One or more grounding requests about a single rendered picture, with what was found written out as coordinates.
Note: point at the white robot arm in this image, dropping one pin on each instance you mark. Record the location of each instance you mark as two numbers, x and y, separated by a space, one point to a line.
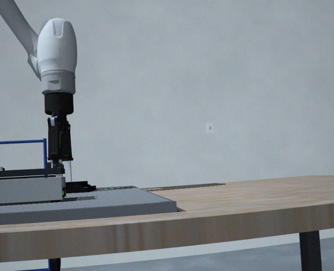
54 60

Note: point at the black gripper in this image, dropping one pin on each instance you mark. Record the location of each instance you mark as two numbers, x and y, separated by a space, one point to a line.
59 105

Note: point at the black well plate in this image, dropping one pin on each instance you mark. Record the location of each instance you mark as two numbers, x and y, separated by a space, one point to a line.
80 183

